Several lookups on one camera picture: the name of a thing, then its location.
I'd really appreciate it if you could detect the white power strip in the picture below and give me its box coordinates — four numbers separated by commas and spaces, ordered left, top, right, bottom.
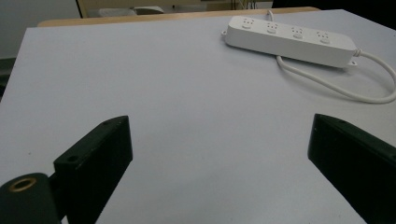
220, 15, 358, 69

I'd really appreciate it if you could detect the grey chair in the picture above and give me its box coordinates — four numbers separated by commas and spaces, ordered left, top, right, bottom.
98, 6, 165, 18

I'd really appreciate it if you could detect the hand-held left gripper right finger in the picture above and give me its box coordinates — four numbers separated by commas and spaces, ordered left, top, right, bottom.
307, 113, 396, 224

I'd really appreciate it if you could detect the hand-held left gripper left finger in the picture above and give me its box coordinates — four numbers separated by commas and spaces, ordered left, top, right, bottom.
52, 115, 134, 224

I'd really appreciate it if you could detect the white power strip cable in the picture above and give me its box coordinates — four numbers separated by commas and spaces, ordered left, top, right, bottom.
266, 9, 396, 105

